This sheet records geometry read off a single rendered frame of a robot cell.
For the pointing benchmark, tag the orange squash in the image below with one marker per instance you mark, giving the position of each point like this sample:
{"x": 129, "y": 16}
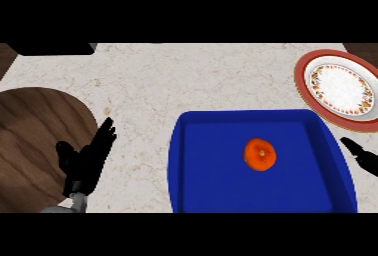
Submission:
{"x": 260, "y": 154}

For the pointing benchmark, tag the blue tray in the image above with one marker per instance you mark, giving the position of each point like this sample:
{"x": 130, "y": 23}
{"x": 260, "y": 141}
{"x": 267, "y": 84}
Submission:
{"x": 260, "y": 166}

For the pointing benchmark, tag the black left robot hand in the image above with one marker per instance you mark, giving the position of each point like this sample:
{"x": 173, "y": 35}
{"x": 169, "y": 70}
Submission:
{"x": 90, "y": 156}

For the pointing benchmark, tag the round brown wooden board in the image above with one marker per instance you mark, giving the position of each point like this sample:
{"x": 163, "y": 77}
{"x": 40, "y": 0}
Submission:
{"x": 39, "y": 146}

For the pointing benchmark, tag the black appliance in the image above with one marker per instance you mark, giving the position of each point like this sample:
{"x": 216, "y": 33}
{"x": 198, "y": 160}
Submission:
{"x": 52, "y": 48}

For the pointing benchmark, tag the red-rimmed floral plate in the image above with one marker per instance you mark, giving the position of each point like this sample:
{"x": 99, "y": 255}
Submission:
{"x": 340, "y": 88}

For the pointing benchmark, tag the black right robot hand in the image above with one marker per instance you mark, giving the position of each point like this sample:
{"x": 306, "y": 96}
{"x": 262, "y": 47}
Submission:
{"x": 363, "y": 156}

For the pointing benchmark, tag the dark brown wooden object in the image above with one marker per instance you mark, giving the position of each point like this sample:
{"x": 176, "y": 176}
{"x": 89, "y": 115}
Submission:
{"x": 363, "y": 51}
{"x": 6, "y": 60}

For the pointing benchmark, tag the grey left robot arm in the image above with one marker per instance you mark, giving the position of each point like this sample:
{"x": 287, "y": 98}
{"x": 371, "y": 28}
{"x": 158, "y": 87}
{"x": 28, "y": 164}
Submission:
{"x": 68, "y": 205}

